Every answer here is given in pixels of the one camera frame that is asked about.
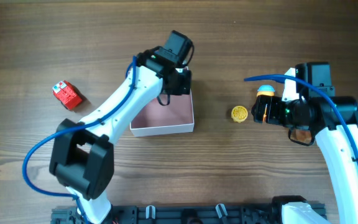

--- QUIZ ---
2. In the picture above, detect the duck toy blue hat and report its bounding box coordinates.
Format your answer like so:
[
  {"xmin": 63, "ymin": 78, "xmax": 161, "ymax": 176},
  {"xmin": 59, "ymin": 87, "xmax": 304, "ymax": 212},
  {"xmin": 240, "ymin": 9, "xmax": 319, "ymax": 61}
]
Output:
[{"xmin": 254, "ymin": 85, "xmax": 275, "ymax": 123}]

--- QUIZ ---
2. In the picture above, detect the brown plush toy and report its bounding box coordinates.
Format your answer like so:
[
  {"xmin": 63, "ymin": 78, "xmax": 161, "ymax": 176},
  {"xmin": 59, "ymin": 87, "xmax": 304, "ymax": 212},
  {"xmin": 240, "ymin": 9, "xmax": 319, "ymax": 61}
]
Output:
[{"xmin": 292, "ymin": 129, "xmax": 313, "ymax": 144}]

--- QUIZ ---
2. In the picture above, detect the yellow round wheel toy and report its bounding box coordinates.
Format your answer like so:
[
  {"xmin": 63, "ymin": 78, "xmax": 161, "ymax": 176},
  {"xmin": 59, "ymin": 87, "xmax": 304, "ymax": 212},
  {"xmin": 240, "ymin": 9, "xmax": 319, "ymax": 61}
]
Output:
[{"xmin": 231, "ymin": 106, "xmax": 248, "ymax": 123}]

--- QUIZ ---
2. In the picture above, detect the white box pink interior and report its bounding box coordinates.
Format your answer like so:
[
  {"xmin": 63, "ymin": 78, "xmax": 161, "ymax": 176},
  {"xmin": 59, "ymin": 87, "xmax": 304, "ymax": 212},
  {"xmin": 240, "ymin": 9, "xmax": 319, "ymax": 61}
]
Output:
[{"xmin": 127, "ymin": 66, "xmax": 195, "ymax": 137}]

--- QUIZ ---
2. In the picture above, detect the red toy fire truck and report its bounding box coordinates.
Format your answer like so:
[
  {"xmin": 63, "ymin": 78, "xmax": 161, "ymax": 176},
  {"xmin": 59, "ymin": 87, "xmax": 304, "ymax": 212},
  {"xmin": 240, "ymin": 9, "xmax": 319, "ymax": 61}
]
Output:
[{"xmin": 52, "ymin": 80, "xmax": 83, "ymax": 110}]

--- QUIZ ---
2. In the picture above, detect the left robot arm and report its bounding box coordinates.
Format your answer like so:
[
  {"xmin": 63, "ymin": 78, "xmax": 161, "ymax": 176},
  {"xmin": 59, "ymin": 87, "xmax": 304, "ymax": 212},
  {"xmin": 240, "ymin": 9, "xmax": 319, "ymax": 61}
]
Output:
[{"xmin": 49, "ymin": 30, "xmax": 195, "ymax": 223}]

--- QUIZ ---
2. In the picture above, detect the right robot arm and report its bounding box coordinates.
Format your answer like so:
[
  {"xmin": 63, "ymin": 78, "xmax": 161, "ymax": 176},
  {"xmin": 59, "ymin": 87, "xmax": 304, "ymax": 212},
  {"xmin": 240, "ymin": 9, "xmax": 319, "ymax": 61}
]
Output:
[{"xmin": 248, "ymin": 62, "xmax": 358, "ymax": 223}]

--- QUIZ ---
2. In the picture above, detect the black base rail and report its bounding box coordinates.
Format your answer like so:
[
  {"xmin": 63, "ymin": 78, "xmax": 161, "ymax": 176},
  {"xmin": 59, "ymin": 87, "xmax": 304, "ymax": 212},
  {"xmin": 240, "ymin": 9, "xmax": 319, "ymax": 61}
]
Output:
[{"xmin": 50, "ymin": 203, "xmax": 326, "ymax": 224}]

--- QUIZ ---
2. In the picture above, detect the left blue cable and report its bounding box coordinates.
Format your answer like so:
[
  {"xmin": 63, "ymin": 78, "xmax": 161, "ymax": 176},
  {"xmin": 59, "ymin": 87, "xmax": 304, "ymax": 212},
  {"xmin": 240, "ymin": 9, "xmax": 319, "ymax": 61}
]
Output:
[{"xmin": 22, "ymin": 55, "xmax": 138, "ymax": 224}]

